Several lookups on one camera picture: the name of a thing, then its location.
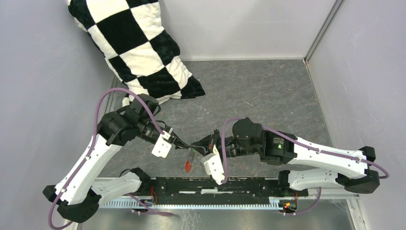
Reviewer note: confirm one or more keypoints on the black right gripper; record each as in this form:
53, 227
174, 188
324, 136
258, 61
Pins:
205, 143

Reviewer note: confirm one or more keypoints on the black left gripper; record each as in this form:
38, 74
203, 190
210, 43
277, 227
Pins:
179, 143

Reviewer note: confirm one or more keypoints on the metal key holder red handle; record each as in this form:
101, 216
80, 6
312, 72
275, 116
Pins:
190, 159

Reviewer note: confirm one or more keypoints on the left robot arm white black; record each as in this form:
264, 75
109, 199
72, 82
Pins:
77, 197

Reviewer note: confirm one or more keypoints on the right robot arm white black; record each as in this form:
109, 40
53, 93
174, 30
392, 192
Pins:
352, 170

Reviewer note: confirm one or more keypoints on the black white checkered pillow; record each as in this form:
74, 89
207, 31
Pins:
136, 47

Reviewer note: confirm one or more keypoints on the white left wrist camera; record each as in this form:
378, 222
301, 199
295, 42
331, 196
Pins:
163, 146

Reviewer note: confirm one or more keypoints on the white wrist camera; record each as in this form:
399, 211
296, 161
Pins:
212, 166
163, 146

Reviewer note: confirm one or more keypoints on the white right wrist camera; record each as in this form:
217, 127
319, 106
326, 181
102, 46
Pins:
212, 166

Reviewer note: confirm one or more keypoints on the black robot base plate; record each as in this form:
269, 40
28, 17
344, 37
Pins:
205, 191

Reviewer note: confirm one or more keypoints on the aluminium frame rail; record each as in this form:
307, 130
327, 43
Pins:
273, 203

